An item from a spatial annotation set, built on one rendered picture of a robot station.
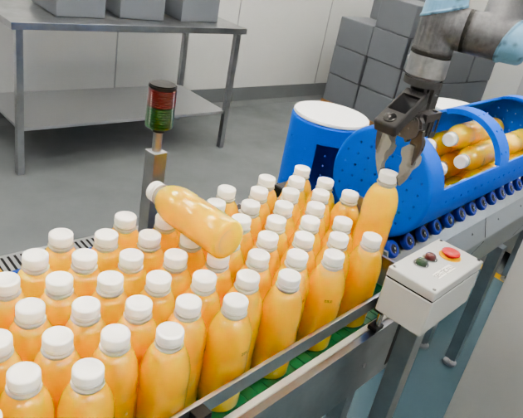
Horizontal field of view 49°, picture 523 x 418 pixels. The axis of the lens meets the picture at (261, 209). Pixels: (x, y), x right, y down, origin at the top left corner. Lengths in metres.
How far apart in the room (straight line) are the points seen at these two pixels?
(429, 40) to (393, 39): 4.11
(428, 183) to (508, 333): 0.46
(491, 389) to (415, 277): 0.69
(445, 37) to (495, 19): 0.08
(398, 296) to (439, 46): 0.45
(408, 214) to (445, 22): 0.52
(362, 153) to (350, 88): 4.05
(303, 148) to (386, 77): 3.27
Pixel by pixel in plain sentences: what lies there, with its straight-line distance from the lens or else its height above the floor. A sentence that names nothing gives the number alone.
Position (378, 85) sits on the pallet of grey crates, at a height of 0.47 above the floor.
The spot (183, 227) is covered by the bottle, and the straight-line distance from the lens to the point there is 0.98.
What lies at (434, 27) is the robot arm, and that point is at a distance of 1.10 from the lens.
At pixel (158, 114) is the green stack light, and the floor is 1.20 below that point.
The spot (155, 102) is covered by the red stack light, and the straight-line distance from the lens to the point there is 1.30.
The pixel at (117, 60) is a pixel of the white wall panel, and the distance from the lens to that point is 4.76.
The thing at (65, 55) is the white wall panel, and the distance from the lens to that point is 4.57.
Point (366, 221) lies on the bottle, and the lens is 1.20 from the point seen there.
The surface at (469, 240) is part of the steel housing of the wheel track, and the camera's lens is 1.87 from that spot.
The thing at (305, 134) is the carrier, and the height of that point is 0.98.
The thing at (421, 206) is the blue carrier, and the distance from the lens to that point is 1.41.
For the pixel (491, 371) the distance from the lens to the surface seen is 1.69.
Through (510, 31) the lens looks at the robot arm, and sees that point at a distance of 1.09.
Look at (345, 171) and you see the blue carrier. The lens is 1.51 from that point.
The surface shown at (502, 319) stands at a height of 0.83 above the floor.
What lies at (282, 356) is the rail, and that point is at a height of 0.97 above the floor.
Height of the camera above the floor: 1.63
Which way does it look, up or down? 27 degrees down
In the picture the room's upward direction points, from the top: 11 degrees clockwise
